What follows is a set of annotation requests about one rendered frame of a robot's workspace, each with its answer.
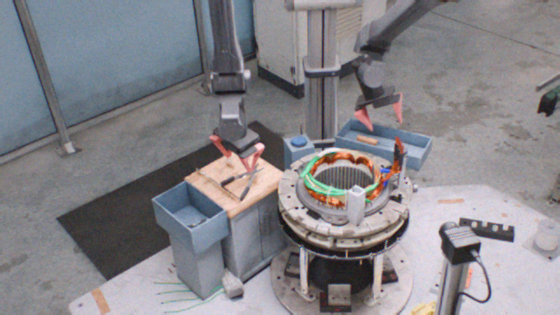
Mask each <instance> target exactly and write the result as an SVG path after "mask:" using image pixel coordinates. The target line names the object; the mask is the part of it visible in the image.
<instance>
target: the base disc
mask: <svg viewBox="0 0 560 315"><path fill-rule="evenodd" d="M289 244H290V246H289V247H288V248H287V249H285V250H284V251H282V252H281V253H280V254H278V255H276V256H275V257H273V259H272V262H271V266H270V279H271V283H272V287H273V289H274V292H275V293H276V296H277V297H278V299H279V300H280V301H281V303H282V304H283V305H284V306H285V307H286V308H287V309H288V311H289V312H291V313H292V314H293V315H396V314H397V313H398V312H399V311H400V310H401V309H402V308H403V307H404V306H405V304H406V303H407V301H408V300H409V298H410V294H411V292H412V289H413V283H414V272H413V268H412V264H411V262H410V260H409V258H408V257H407V256H406V254H405V252H404V251H403V249H402V248H401V247H400V246H399V245H398V244H397V245H396V246H394V247H393V248H392V249H391V250H390V254H389V251H387V252H385V253H384V254H385V255H388V257H389V259H390V261H391V263H392V264H393V266H394V269H395V272H396V274H397V275H398V282H393V283H383V284H381V287H382V288H383V289H384V290H385V291H386V297H384V298H383V299H381V300H380V301H379V302H377V303H376V304H374V305H373V306H368V305H367V304H365V303H364V297H365V296H367V295H368V294H370V292H371V284H370V285H369V286H368V287H367V288H366V289H365V290H361V291H359V292H357V293H354V294H351V295H350V297H351V312H320V299H319V293H320V292H325V291H323V290H321V289H320V288H319V287H317V286H315V285H314V284H313V282H312V281H311V279H310V286H311V287H313V290H312V291H313V292H315V293H316V294H317V297H316V299H314V300H313V301H306V300H305V299H304V298H303V297H302V296H301V295H300V294H299V293H298V292H296V291H295V285H296V284H298V283H300V279H297V278H292V277H287V276H284V270H285V267H286V264H287V262H288V260H289V257H290V254H291V252H296V253H299V247H297V246H296V245H294V244H293V243H292V242H291V241H290V240H289ZM397 271H398V272H399V273H398V272H397ZM400 272H401V273H400ZM389 285H390V287H389ZM375 305H376V306H375ZM309 306H310V308H309Z"/></svg>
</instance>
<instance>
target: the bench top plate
mask: <svg viewBox="0 0 560 315"><path fill-rule="evenodd" d="M455 199H464V202H462V203H451V204H438V200H455ZM515 204H519V206H521V208H520V207H516V206H514V205H515ZM495 209H496V211H497V212H496V211H495ZM501 214H507V216H508V217H507V218H503V217H501ZM511 214H512V216H511ZM518 216H520V217H518ZM459 217H465V218H466V219H471V220H476V221H487V222H492V223H498V224H504V225H505V224H507V225H509V226H514V242H513V243H510V242H505V241H499V240H495V239H489V238H484V237H478V236H477V237H478V238H479V240H480V241H481V242H482V245H481V251H480V254H479V255H480V257H481V258H480V259H481V261H482V262H483V264H484V266H485V267H486V272H487V274H488V279H489V283H491V286H492V296H491V298H490V299H489V301H488V302H486V303H483V304H481V303H478V302H476V301H474V300H472V299H471V298H469V297H465V302H464V303H462V304H461V307H460V312H459V315H560V256H559V257H558V258H557V259H555V260H554V261H553V262H547V261H545V260H544V259H542V258H541V257H540V256H539V255H536V254H535V253H533V252H531V251H530V250H527V249H525V248H524V247H522V244H523V243H524V242H525V241H526V240H527V239H528V238H529V237H530V236H532V235H534V234H535V233H536V231H537V229H538V222H536V221H535V219H536V218H537V219H538V220H543V219H550V217H547V216H545V215H543V214H541V213H539V212H537V211H536V210H533V209H531V208H529V207H528V206H525V205H523V203H521V202H519V201H518V200H516V199H513V198H511V197H509V196H508V195H506V194H504V193H502V192H499V191H498V190H496V189H494V188H492V187H491V186H489V185H458V186H443V187H430V188H417V193H412V194H411V201H409V226H408V229H407V232H406V233H405V235H404V237H403V238H402V239H401V240H400V241H399V242H398V245H399V246H400V247H401V248H402V250H403V251H404V252H405V254H406V256H407V257H408V258H409V260H410V262H411V264H412V268H413V272H414V283H413V289H412V292H411V294H410V297H409V300H408V301H407V303H406V304H405V306H404V307H403V308H402V309H401V310H400V311H399V312H398V313H397V314H396V315H409V314H410V313H411V311H412V310H413V309H414V308H416V307H417V306H419V304H420V303H422V302H424V303H425V304H429V303H430V302H432V301H433V300H434V301H435V302H437V301H436V299H437V298H438V294H435V293H432V292H430V287H431V283H432V280H433V277H434V275H435V272H436V270H437V267H438V262H439V259H440V256H442V257H444V256H443V254H442V249H441V244H442V239H440V238H439V236H438V230H439V227H440V225H441V224H442V223H443V222H446V221H455V223H457V225H459ZM517 219H519V220H517ZM532 221H533V222H532ZM516 222H517V223H516ZM516 224H517V225H516ZM522 224H523V225H522ZM529 224H530V225H529ZM413 249H414V250H413ZM496 263H500V267H495V264H496ZM270 266H271V265H270ZM270 266H269V267H268V268H267V269H265V270H263V271H262V272H261V273H259V275H258V276H256V277H255V278H253V279H252V280H250V281H249V282H248V283H245V284H244V285H243V291H244V294H243V293H242V295H243V296H244V297H243V298H242V299H241V300H238V301H235V302H234V301H233V302H232V300H231V298H230V299H229V297H228V295H227V294H226V293H225V292H222V293H220V294H218V295H217V296H216V297H215V298H213V297H214V296H215V295H216V294H217V293H219V292H221V291H224V290H223V288H222V289H220V290H218V291H217V292H216V293H214V294H213V295H212V296H211V297H209V298H208V299H206V300H205V301H207V300H209V299H211V298H213V299H212V300H210V301H208V302H206V303H205V301H203V300H202V299H201V298H199V296H198V295H196V294H195V293H194V292H193V291H187V290H190V289H189V288H188V287H187V286H186V285H185V284H184V283H182V282H181V281H180V280H179V279H178V277H177V272H176V268H175V264H174V260H173V255H172V247H171V245H170V246H169V247H167V248H164V249H163V251H161V252H159V253H157V254H156V255H154V256H152V257H151V258H149V259H147V260H145V261H142V262H140V263H139V264H137V265H136V266H134V267H132V268H130V269H128V270H126V271H124V272H123V273H122V274H121V275H120V276H116V277H115V278H113V279H111V280H109V281H108V282H106V283H104V284H103V285H101V286H99V287H100V289H101V291H102V293H103V295H104V297H105V299H106V301H107V303H108V306H109V308H110V310H111V312H108V313H105V314H102V315H293V314H292V313H291V312H289V311H288V309H287V308H286V307H285V306H284V305H283V304H282V303H281V301H280V300H279V299H278V297H277V295H276V293H275V292H274V289H273V287H272V283H271V279H270ZM470 266H473V271H472V276H471V280H470V283H469V287H468V290H467V294H470V295H472V296H474V297H475V298H477V299H480V300H483V299H485V298H487V296H488V290H487V283H486V280H485V276H484V274H483V270H482V268H481V267H480V265H478V263H477V262H474V263H470ZM488 267H489V268H490V269H489V268H488ZM489 274H491V275H489ZM495 281H496V282H497V283H496V282H495ZM152 282H160V283H152ZM496 288H499V289H496ZM91 291H92V290H91ZM168 291H174V292H171V293H165V294H161V295H154V294H158V293H164V292H168ZM435 296H436V297H435ZM191 298H197V299H194V300H190V301H177V302H170V303H166V304H160V303H164V302H169V301H174V300H185V299H191ZM202 303H205V304H202ZM198 304H201V305H198ZM194 305H197V306H194ZM192 306H194V307H193V308H190V309H187V310H184V309H186V308H189V307H192ZM67 309H68V310H69V312H70V313H71V315H101V313H100V311H99V309H98V307H97V304H96V302H95V300H94V299H93V297H92V295H91V293H90V292H89V293H88V294H86V295H84V296H82V297H79V298H77V299H75V300H74V301H73V302H72V303H71V304H69V305H68V306H67ZM180 310H184V311H180ZM175 311H178V312H175ZM165 312H167V313H165Z"/></svg>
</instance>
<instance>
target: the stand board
mask: <svg viewBox="0 0 560 315"><path fill-rule="evenodd" d="M253 157H254V155H253V156H252V157H250V158H249V161H248V163H249V165H250V166H251V165H252V161H253ZM228 159H230V160H232V161H233V162H234V166H235V168H232V167H231V166H228V165H227V164H226V157H225V156H223V157H221V158H219V159H217V160H215V161H214V162H212V163H211V164H208V165H207V166H205V167H203V168H201V169H200V170H201V171H203V172H204V173H205V174H206V175H208V176H209V177H211V178H212V179H214V180H215V181H217V182H218V183H220V182H221V181H222V180H224V179H227V178H230V177H232V176H236V175H239V174H242V173H244V172H247V171H248V170H247V169H246V168H245V166H244V165H243V163H242V161H241V160H240V159H239V156H238V155H236V154H235V153H233V154H232V156H231V157H228ZM258 163H259V165H258V166H257V168H256V169H257V170H259V169H261V168H263V167H265V168H264V169H262V170H261V171H259V172H257V173H256V174H255V176H256V180H257V183H254V182H252V185H251V187H250V189H249V192H248V194H247V196H246V197H245V199H244V200H243V201H241V204H239V203H238V202H236V200H235V199H233V198H232V197H229V196H228V195H227V194H225V193H224V192H223V191H222V190H220V189H219V188H218V187H216V186H215V185H213V184H212V183H210V182H209V181H208V180H206V179H205V178H203V177H202V176H200V175H199V174H198V173H197V172H194V173H192V174H191V175H189V176H187V177H185V180H188V181H189V182H191V183H192V184H193V185H195V186H196V187H198V188H199V189H200V190H201V191H202V192H203V193H205V194H206V195H208V197H209V198H210V199H211V200H213V201H214V202H216V203H217V204H218V205H220V206H221V207H223V208H224V209H225V210H226V211H227V217H228V218H229V219H231V218H233V217H234V216H236V215H237V214H239V213H241V212H243V211H244V210H246V209H247V208H249V207H251V206H253V205H254V204H255V203H256V202H257V201H258V200H260V199H262V198H263V197H265V196H267V195H268V194H270V193H272V192H274V191H275V190H276V189H277V188H278V186H279V182H280V179H281V177H282V175H283V174H284V173H283V172H282V171H280V170H278V169H277V168H276V167H275V166H273V165H272V164H269V163H268V162H266V161H265V160H263V159H261V158H260V157H259V158H258V160H257V162H256V165H257V164H258ZM248 183H249V176H246V177H244V178H243V179H242V178H238V179H236V180H235V181H234V182H232V183H229V184H227V185H224V187H225V188H227V189H228V190H229V191H230V192H232V193H234V194H235V195H237V196H238V197H240V196H241V195H242V193H243V191H244V190H245V188H246V186H247V185H248Z"/></svg>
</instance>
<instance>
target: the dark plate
mask: <svg viewBox="0 0 560 315"><path fill-rule="evenodd" d="M360 261H361V264H360ZM372 270H373V268H372V266H371V264H370V262H369V261H368V260H367V259H364V260H359V261H352V260H337V259H328V258H323V257H319V256H316V255H315V256H314V257H313V258H312V259H311V261H310V279H311V281H312V282H313V284H314V285H315V286H317V287H319V288H320V289H321V290H322V291H325V292H328V279H350V295H351V294H354V293H357V292H359V291H362V290H365V289H366V288H367V287H368V286H369V285H370V284H371V282H372Z"/></svg>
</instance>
